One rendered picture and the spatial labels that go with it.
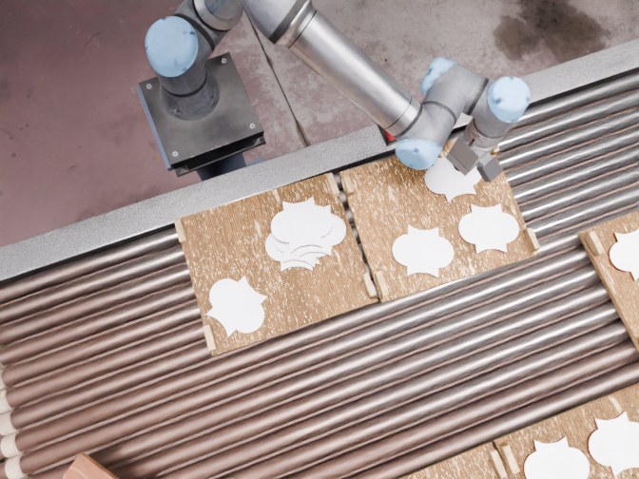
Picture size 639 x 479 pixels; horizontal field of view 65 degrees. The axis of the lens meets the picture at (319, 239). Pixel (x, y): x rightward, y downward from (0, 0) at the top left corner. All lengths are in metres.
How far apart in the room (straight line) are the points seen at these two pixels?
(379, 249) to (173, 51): 0.65
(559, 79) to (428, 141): 0.74
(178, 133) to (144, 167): 1.08
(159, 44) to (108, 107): 1.42
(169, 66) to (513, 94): 0.72
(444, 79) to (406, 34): 1.73
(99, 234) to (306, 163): 0.55
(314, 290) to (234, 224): 0.26
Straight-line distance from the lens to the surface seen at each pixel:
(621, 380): 1.41
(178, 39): 1.22
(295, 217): 1.19
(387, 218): 1.26
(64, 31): 2.94
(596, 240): 1.39
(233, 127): 1.35
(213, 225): 1.26
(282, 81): 2.53
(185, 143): 1.35
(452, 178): 1.32
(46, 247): 1.41
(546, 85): 1.57
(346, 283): 1.21
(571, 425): 1.33
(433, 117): 0.95
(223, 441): 1.23
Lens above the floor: 2.13
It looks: 75 degrees down
